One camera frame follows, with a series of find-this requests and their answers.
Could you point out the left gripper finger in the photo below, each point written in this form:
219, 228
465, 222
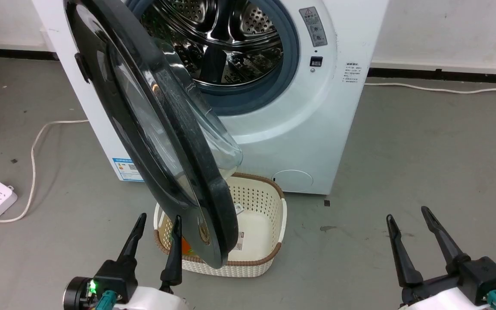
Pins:
132, 241
174, 258

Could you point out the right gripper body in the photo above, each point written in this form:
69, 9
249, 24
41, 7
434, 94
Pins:
476, 280

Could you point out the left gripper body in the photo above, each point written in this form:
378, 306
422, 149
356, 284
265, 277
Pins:
116, 277

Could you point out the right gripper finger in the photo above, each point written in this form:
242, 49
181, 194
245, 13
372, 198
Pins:
403, 258
444, 241

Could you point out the black round glass washer door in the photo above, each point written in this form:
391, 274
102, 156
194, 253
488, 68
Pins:
187, 172

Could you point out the white front-load washing machine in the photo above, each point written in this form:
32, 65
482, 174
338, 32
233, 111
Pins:
304, 120

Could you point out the orange item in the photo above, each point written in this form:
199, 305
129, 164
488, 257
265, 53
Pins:
186, 247

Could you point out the cream woven laundry basket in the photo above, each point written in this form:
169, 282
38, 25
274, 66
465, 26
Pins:
258, 202

